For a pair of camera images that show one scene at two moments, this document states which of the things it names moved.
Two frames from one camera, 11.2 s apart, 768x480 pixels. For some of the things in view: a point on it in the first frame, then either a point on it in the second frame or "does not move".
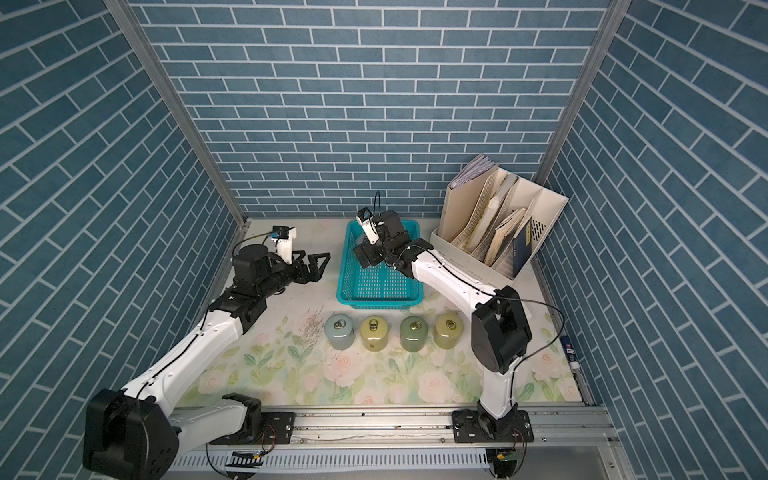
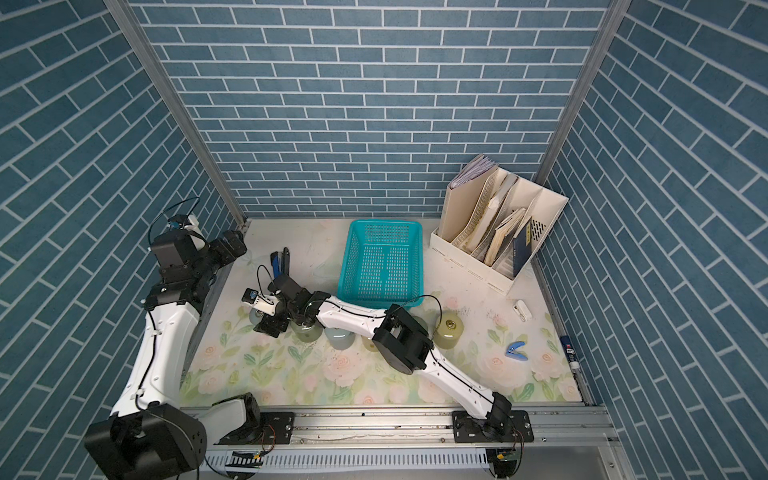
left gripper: x=302 y=277 → x=238 y=246
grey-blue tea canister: x=339 y=331 does not move
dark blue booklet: x=522 y=247 does not move
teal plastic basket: x=376 y=287 does not move
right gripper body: x=388 y=254 → x=293 y=314
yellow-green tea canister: x=448 y=329 does not move
